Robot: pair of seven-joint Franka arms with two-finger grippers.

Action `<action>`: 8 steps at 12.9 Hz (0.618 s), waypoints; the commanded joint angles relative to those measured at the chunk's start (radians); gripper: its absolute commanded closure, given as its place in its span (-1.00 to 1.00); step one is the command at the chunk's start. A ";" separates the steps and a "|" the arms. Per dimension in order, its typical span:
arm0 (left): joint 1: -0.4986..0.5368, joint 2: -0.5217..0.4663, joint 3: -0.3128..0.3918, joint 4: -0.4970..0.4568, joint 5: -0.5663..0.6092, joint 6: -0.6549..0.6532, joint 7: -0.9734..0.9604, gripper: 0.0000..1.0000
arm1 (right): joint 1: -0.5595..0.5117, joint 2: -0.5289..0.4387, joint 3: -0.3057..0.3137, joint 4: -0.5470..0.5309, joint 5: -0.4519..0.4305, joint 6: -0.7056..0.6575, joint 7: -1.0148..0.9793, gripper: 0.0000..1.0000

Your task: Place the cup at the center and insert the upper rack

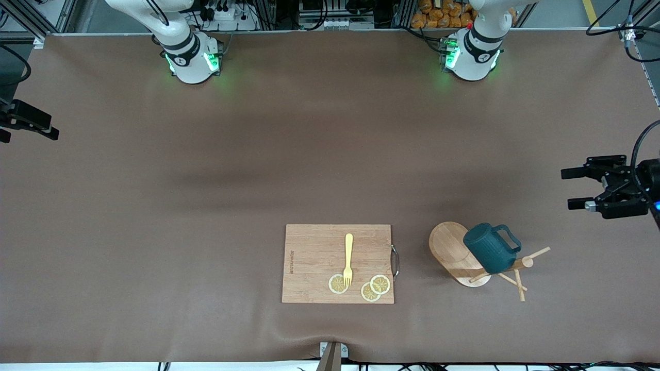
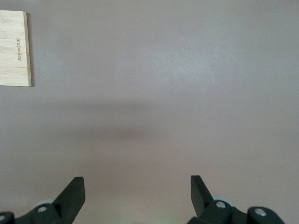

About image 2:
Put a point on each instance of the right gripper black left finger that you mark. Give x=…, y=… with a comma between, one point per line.
x=46, y=212

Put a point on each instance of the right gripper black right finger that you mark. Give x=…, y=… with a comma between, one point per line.
x=217, y=212

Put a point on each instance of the brown table mat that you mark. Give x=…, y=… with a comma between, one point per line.
x=163, y=93

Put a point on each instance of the bamboo cutting board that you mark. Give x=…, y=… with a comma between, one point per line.
x=11, y=51

